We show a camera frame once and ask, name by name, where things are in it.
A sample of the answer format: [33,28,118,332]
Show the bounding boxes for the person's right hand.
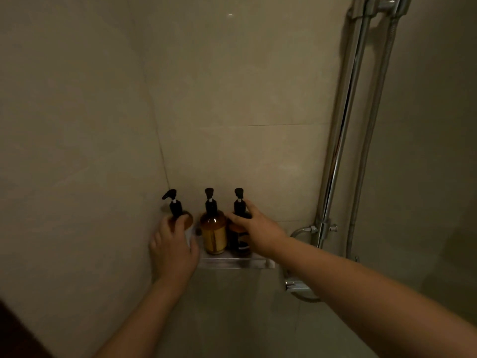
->
[227,199,287,258]

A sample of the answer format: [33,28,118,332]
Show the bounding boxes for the person's left hand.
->
[149,214,201,286]

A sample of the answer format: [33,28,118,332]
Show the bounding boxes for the dark brown pump bottle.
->
[228,188,253,257]

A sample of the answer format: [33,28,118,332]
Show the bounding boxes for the amber pump bottle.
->
[161,189,194,232]
[200,188,228,256]

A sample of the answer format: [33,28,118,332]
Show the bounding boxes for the person's right forearm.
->
[271,235,477,358]

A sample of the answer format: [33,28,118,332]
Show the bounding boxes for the person's left forearm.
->
[92,279,188,358]

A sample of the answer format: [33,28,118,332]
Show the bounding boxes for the chrome shower mixer valve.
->
[284,219,339,303]

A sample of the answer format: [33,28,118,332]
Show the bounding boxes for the chrome shower riser pipe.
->
[314,0,378,250]

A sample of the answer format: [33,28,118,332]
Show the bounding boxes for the clear acrylic wall shelf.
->
[189,227,277,270]

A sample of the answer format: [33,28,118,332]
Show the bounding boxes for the chrome shower hose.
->
[345,0,402,260]

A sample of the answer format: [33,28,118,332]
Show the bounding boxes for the chrome shower head bracket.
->
[347,0,413,20]

